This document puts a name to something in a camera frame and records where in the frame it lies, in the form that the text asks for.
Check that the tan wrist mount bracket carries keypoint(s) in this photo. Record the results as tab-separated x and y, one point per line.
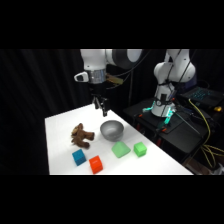
114	80

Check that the green cube block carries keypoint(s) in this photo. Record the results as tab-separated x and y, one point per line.
140	149

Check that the brown plush deer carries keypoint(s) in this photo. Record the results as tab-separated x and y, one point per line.
81	136

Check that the small yellow device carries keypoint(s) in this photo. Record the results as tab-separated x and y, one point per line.
217	108

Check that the black robot stand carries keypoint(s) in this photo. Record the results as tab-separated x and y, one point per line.
180	133

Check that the blue cube block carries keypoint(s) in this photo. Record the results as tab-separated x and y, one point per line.
79	157

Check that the grey metal bowl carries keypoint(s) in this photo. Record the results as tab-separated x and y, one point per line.
112	130

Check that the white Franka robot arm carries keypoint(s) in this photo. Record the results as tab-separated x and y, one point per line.
96	59

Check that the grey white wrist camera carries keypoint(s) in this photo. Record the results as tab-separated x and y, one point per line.
81	77

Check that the orange cube block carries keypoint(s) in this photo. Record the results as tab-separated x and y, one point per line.
96	164

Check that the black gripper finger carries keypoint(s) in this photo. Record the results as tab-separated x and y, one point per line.
105	106
97	102

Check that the black curtain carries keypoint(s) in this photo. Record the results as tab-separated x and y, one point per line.
36	86

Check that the light green wedge block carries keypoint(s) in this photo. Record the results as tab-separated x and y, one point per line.
120	150

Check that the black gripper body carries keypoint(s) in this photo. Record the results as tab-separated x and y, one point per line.
97	88

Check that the black laptop with lit keyboard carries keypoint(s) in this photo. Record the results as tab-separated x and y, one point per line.
203	95

